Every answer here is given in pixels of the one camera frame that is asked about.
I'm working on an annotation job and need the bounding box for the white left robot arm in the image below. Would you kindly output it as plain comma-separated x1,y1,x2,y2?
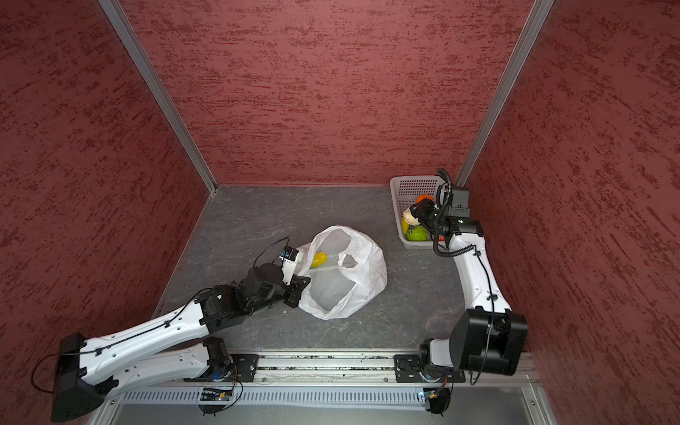
51,263,311,423

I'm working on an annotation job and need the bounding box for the aluminium front mounting rail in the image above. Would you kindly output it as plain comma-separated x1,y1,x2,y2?
232,349,543,388

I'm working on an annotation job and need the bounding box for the orange fruit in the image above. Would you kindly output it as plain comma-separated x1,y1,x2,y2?
416,194,435,204

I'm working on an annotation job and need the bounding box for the white plastic bag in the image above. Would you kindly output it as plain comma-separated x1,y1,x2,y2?
295,226,388,321

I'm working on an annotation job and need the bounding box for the aluminium right corner post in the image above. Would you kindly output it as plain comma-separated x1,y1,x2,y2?
456,0,554,186

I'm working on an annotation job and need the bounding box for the white slotted cable duct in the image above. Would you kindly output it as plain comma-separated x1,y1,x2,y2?
120,386,425,409

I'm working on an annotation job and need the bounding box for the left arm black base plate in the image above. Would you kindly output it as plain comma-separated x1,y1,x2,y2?
184,353,260,384

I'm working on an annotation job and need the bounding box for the white perforated plastic basket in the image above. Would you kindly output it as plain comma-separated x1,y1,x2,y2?
390,174,453,251

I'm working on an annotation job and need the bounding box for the aluminium left corner post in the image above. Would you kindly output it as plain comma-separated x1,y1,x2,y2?
98,0,219,197

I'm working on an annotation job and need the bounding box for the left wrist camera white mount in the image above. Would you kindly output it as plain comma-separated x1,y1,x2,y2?
280,245,304,286

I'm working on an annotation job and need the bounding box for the beige ginger root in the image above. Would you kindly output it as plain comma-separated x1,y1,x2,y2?
403,208,420,226

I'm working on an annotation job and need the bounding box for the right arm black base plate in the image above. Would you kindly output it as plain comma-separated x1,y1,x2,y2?
394,354,466,384

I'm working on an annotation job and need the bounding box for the green fruit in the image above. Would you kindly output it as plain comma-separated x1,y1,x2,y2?
405,226,430,242

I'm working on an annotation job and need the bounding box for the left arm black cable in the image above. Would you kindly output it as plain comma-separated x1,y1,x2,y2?
251,236,290,268

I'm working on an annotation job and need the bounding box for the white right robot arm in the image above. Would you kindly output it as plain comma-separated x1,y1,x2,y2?
405,183,529,384

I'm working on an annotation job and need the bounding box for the aluminium corner post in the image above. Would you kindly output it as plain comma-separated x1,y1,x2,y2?
456,0,554,186
98,0,219,197

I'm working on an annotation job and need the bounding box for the black corrugated cable conduit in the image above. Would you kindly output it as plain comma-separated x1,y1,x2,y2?
431,168,476,259

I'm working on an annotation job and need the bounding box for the yellow fruit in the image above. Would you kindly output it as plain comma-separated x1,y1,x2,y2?
310,251,328,269

